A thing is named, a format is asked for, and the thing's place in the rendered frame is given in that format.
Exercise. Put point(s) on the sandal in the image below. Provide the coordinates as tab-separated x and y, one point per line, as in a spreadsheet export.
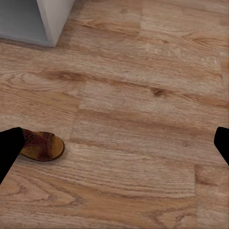
41	146

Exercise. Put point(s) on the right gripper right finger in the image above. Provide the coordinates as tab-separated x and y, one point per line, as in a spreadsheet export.
221	141

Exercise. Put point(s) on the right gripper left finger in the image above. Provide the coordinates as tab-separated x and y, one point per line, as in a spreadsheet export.
11	143

